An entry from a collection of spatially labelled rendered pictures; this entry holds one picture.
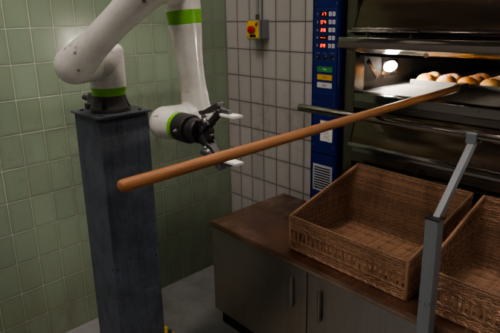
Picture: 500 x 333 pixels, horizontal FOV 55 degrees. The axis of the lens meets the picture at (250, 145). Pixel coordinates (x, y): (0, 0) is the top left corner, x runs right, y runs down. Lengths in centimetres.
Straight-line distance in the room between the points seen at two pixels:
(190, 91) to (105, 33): 32
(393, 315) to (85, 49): 135
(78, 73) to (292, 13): 122
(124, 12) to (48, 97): 92
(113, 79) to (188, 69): 32
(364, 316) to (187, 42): 115
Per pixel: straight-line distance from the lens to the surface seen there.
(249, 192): 294
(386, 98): 220
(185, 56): 162
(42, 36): 233
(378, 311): 184
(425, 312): 166
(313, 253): 199
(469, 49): 187
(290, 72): 253
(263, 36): 259
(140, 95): 256
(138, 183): 109
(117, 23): 156
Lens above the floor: 154
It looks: 15 degrees down
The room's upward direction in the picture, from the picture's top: 1 degrees counter-clockwise
